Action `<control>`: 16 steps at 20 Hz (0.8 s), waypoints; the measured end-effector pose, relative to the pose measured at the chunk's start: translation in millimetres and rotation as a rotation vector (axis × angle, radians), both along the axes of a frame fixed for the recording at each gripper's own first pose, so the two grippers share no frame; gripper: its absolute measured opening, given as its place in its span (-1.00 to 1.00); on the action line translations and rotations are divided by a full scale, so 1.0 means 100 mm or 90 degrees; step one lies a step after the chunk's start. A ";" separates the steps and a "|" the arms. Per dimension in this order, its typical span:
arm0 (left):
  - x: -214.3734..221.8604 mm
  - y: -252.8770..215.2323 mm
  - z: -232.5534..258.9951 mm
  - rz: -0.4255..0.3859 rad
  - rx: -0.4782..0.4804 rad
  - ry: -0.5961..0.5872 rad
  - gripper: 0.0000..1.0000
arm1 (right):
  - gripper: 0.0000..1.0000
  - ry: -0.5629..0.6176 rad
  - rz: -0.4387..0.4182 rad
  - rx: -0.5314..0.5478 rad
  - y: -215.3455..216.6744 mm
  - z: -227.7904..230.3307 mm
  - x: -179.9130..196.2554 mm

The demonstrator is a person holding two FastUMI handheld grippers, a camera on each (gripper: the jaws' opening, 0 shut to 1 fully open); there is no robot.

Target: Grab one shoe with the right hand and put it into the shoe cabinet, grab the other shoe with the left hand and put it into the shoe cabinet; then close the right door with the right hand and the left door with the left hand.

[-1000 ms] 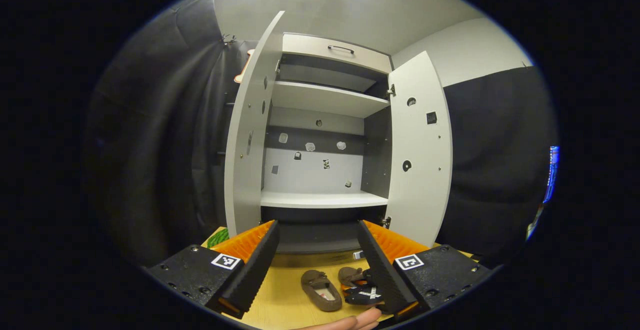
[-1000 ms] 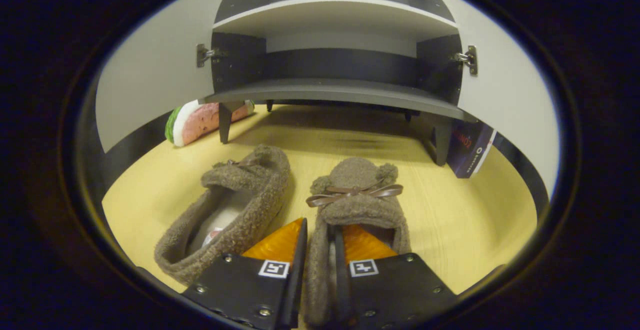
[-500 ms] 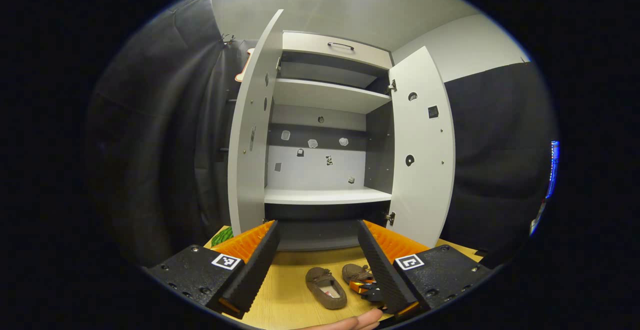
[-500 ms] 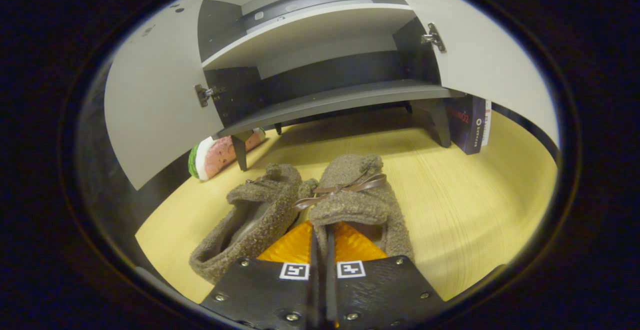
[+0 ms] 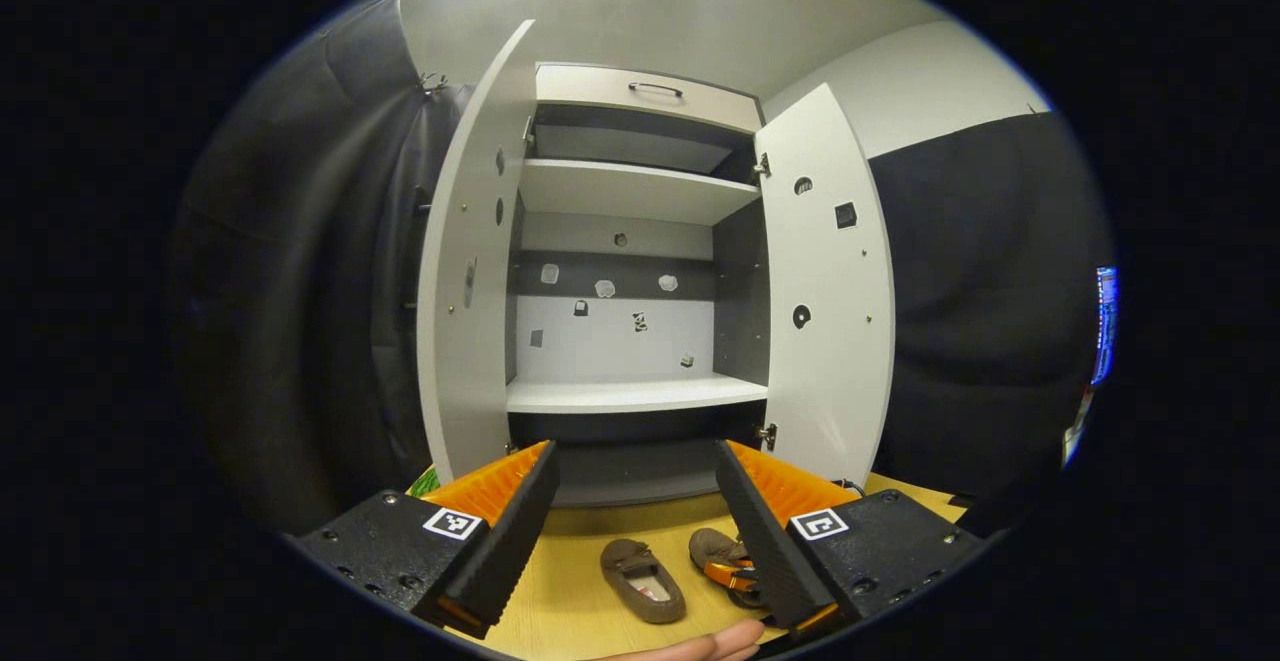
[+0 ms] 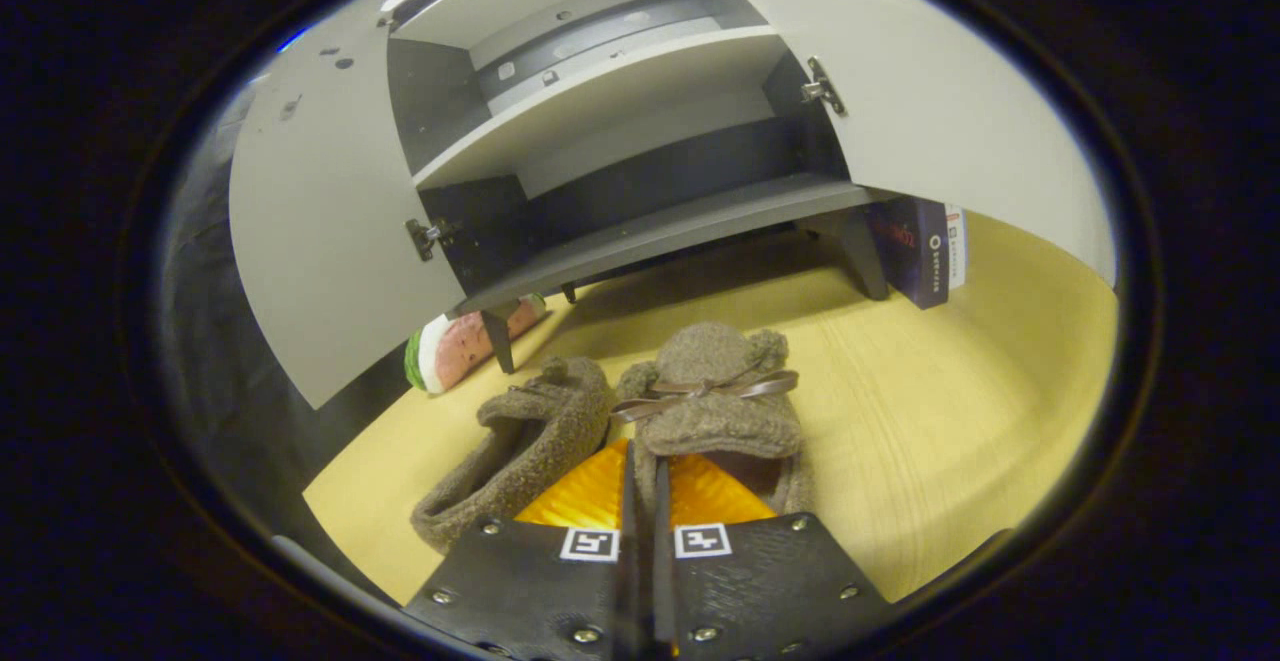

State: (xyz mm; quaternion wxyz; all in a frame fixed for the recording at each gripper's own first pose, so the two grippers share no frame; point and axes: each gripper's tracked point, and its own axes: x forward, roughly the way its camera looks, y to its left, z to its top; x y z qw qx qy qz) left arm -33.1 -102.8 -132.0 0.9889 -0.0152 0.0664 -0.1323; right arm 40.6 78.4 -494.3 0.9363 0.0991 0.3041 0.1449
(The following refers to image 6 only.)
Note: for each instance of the white cabinet door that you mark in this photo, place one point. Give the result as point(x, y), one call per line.
point(320, 221)
point(950, 111)

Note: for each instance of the watermelon slice plush toy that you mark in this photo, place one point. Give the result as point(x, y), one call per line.
point(460, 351)

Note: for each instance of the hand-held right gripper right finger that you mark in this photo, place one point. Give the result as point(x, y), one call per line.
point(760, 581)

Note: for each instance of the dark blue box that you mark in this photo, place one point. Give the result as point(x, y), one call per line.
point(920, 251)

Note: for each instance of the black backdrop cloth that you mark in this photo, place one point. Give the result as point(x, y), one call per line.
point(230, 391)

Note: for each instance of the brown fuzzy shoe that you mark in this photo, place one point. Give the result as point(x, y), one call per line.
point(540, 431)
point(715, 421)

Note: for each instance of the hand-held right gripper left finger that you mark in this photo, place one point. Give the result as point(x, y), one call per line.
point(540, 581)

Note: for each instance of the white shoe cabinet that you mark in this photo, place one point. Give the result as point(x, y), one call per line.
point(620, 91)

